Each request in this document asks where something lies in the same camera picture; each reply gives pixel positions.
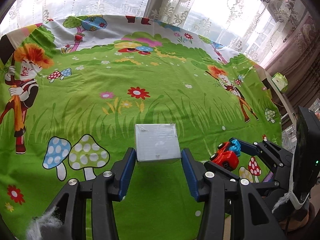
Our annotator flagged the green tissue pack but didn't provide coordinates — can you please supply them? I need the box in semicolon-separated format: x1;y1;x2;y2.
271;72;288;93

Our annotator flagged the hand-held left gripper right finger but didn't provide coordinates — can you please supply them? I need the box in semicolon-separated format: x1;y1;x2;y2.
181;149;288;240

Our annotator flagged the white lace curtain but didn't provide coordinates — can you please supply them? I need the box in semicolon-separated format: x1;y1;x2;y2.
0;0;308;63

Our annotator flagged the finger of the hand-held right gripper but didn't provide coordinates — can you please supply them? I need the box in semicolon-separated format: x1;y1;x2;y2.
229;137;294;178
204;160;278;198

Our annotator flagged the small silver-white cube box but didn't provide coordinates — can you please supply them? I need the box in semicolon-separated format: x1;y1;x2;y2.
134;122;182;162

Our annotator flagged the green cartoon printed blanket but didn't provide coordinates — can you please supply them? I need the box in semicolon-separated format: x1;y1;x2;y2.
0;15;283;240

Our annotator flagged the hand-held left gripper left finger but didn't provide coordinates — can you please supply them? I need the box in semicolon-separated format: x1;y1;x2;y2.
45;147;137;240

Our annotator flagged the red toy car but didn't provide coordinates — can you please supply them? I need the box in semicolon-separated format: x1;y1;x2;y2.
209;142;240;172

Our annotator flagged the person's right hand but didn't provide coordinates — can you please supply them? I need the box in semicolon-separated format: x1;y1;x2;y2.
277;202;317;230

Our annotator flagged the patterned brown curtain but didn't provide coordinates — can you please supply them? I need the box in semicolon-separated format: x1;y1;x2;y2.
262;12;320;120

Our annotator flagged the blue toy car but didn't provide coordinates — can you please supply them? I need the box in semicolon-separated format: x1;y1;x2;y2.
229;140;242;157

